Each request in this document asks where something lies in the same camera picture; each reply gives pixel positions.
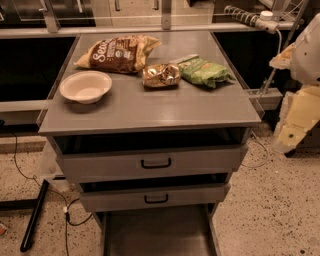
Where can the grey middle drawer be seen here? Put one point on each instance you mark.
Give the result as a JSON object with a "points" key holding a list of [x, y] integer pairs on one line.
{"points": [[154, 192]]}

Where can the grey bottom drawer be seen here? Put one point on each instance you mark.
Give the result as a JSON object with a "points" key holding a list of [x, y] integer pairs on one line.
{"points": [[166, 231]]}

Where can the grey drawer cabinet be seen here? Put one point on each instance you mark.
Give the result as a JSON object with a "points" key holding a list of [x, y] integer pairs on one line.
{"points": [[130, 107]]}

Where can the white paper bowl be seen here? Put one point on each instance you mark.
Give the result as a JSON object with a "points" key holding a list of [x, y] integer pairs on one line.
{"points": [[85, 87]]}

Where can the white power strip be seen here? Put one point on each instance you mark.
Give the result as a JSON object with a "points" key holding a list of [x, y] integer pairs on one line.
{"points": [[262, 21]]}

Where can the green snack bag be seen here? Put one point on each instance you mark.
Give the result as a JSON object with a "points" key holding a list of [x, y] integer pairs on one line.
{"points": [[199, 71]]}

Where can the grey drawer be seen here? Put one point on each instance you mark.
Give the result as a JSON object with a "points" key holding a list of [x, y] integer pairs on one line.
{"points": [[166, 231], [154, 192], [143, 155]]}

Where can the grey top drawer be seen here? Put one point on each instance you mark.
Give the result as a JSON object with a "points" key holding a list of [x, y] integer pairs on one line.
{"points": [[143, 155]]}

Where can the brown chip bag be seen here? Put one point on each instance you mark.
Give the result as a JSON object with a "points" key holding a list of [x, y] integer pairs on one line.
{"points": [[124, 54]]}

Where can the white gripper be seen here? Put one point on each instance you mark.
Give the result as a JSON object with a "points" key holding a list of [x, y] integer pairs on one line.
{"points": [[307, 58]]}

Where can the orange gold snack bag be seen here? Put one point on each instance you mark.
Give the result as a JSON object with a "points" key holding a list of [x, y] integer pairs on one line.
{"points": [[161, 75]]}

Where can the black metal floor leg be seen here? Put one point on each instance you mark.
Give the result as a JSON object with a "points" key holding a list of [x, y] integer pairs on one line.
{"points": [[27, 239]]}

